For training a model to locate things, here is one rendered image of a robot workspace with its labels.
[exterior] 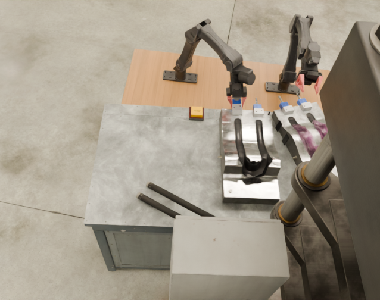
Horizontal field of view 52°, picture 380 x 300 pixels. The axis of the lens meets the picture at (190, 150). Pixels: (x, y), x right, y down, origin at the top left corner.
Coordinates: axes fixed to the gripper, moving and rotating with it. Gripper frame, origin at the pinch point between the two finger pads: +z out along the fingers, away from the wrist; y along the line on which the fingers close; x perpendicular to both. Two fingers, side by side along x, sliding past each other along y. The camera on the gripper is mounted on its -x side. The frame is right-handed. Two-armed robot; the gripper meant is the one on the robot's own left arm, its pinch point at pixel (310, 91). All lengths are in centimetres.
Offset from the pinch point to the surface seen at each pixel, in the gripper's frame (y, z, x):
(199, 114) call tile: -47, -8, 36
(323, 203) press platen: -14, 72, -36
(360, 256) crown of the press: -20, 96, -65
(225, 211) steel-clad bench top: -30, 45, 38
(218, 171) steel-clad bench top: -35, 24, 39
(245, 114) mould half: -23.1, -7.4, 30.8
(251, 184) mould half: -20, 32, 33
